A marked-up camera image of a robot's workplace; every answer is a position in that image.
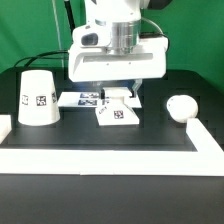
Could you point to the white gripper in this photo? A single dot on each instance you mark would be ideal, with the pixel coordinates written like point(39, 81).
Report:
point(117, 52)

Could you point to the white lamp base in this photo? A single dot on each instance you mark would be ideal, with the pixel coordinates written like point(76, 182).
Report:
point(120, 108)

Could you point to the white lamp bulb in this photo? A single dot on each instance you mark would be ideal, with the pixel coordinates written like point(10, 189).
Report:
point(182, 107)

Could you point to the white lamp shade cone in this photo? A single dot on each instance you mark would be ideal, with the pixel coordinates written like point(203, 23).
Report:
point(38, 99)

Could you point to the white marker plate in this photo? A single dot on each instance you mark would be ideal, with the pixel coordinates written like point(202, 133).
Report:
point(79, 99)

